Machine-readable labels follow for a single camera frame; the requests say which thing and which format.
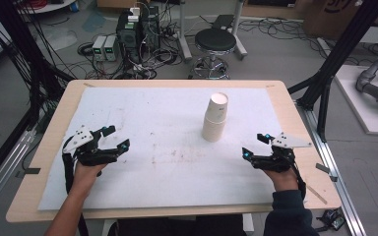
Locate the person's left hand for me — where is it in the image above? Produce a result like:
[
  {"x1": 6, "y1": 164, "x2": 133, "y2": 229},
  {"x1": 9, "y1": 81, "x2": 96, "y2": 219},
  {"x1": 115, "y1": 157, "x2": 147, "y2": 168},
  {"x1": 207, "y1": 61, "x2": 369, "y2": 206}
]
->
[{"x1": 70, "y1": 162, "x2": 108, "y2": 198}]

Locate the white power adapter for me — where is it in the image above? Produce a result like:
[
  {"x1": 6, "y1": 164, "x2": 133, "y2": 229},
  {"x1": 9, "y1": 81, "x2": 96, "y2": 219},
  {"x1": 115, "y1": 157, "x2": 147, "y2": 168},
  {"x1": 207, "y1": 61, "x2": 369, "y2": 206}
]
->
[{"x1": 127, "y1": 6, "x2": 142, "y2": 24}]

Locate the black frame post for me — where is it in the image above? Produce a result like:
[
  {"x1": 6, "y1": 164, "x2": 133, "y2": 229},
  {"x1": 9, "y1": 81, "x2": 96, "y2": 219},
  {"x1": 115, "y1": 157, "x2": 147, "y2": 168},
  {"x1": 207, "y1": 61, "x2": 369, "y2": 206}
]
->
[
  {"x1": 287, "y1": 0, "x2": 378, "y2": 143},
  {"x1": 0, "y1": 0, "x2": 75, "y2": 132}
]

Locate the black computer tower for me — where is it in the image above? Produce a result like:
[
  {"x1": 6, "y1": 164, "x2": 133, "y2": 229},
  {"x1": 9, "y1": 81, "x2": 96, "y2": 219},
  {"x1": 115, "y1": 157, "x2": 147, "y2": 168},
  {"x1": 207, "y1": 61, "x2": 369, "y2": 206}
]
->
[{"x1": 115, "y1": 5, "x2": 161, "y2": 64}]

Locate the white paper cup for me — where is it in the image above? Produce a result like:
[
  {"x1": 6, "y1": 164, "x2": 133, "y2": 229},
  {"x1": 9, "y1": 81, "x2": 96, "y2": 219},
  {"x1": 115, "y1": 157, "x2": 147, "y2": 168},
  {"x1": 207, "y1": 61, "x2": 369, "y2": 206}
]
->
[
  {"x1": 201, "y1": 112, "x2": 227, "y2": 144},
  {"x1": 205, "y1": 91, "x2": 229, "y2": 125}
]

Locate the grey bench power supply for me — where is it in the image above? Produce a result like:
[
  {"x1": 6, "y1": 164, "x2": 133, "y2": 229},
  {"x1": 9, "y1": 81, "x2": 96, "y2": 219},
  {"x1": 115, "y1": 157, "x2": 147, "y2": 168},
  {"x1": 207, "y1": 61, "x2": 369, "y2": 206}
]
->
[
  {"x1": 103, "y1": 34, "x2": 119, "y2": 62},
  {"x1": 91, "y1": 35, "x2": 108, "y2": 62}
]

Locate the white stand leg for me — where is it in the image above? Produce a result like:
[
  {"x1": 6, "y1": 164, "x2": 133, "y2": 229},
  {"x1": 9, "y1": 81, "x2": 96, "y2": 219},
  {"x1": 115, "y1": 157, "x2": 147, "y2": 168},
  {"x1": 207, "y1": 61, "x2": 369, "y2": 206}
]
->
[
  {"x1": 230, "y1": 0, "x2": 248, "y2": 61},
  {"x1": 176, "y1": 0, "x2": 194, "y2": 63}
]

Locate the black left gripper strap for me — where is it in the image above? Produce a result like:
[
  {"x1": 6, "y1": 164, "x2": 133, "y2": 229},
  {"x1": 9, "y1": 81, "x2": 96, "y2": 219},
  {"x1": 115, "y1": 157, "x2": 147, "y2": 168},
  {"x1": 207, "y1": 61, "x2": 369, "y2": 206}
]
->
[{"x1": 61, "y1": 135, "x2": 77, "y2": 195}]

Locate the person's right hand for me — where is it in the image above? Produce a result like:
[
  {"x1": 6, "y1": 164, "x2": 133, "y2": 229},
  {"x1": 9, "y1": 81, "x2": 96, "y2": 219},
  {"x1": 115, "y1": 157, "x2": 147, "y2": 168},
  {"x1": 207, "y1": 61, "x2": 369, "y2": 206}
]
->
[{"x1": 263, "y1": 168, "x2": 300, "y2": 193}]

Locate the white table mat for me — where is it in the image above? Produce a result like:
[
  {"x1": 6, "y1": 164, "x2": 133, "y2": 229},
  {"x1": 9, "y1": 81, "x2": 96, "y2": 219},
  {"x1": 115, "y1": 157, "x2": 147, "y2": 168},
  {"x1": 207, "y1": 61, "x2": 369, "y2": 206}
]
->
[{"x1": 37, "y1": 86, "x2": 284, "y2": 211}]

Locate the black round stool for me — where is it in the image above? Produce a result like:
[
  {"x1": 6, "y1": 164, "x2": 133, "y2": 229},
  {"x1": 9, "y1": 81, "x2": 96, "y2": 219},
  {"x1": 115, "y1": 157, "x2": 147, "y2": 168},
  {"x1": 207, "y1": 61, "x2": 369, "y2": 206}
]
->
[{"x1": 188, "y1": 27, "x2": 237, "y2": 81}]

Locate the aluminium rail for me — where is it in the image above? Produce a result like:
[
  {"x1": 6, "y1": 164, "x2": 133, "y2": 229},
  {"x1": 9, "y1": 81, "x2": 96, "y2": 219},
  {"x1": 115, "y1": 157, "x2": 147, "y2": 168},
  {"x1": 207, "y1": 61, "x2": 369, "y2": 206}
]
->
[
  {"x1": 302, "y1": 107, "x2": 368, "y2": 236},
  {"x1": 0, "y1": 128, "x2": 37, "y2": 219}
]

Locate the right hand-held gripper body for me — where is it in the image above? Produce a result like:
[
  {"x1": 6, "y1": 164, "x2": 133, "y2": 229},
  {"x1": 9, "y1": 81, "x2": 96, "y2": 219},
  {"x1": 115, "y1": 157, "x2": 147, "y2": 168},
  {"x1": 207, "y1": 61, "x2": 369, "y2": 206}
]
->
[{"x1": 252, "y1": 132, "x2": 313, "y2": 173}]

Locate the light wooden table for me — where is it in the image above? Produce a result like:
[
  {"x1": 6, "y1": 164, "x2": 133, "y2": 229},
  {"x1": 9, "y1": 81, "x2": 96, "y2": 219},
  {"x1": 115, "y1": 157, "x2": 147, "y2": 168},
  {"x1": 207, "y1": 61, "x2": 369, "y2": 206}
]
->
[{"x1": 5, "y1": 79, "x2": 343, "y2": 224}]

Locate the white floor board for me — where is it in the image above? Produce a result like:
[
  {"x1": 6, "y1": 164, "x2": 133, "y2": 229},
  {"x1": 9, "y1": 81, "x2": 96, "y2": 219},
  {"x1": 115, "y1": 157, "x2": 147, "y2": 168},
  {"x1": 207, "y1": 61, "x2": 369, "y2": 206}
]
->
[{"x1": 334, "y1": 64, "x2": 378, "y2": 137}]

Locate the small black floor device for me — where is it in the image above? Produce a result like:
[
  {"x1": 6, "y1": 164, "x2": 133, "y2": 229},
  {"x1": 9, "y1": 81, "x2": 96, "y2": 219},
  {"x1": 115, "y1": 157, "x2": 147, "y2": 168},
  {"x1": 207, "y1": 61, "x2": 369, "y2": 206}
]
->
[{"x1": 316, "y1": 207, "x2": 347, "y2": 233}]

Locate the thin wooden stick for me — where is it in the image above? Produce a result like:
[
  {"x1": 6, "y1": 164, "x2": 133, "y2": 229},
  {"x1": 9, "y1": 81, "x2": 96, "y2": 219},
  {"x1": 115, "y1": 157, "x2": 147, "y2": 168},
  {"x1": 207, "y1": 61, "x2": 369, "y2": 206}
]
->
[{"x1": 306, "y1": 184, "x2": 329, "y2": 206}]

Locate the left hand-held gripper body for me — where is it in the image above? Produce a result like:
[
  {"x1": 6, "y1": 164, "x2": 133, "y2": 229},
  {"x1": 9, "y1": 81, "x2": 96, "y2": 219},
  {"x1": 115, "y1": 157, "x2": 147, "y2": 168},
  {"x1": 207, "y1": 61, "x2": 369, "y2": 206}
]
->
[{"x1": 62, "y1": 124, "x2": 119, "y2": 167}]

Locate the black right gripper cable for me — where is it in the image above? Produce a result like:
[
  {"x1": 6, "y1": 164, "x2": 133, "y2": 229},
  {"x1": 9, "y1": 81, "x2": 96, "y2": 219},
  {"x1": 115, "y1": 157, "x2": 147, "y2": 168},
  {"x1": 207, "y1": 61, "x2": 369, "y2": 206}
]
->
[{"x1": 292, "y1": 162, "x2": 308, "y2": 200}]

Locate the cardboard box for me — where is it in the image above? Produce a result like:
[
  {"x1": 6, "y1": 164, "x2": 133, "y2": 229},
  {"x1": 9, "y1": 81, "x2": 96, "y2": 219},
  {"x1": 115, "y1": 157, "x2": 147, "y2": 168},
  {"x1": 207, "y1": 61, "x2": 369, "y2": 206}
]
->
[{"x1": 302, "y1": 0, "x2": 378, "y2": 41}]

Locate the black tape piece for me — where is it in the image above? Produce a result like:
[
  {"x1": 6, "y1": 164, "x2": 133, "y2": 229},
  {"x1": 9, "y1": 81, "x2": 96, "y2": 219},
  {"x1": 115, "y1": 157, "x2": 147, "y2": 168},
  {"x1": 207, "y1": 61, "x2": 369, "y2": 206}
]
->
[
  {"x1": 15, "y1": 167, "x2": 41, "y2": 179},
  {"x1": 315, "y1": 162, "x2": 339, "y2": 183}
]

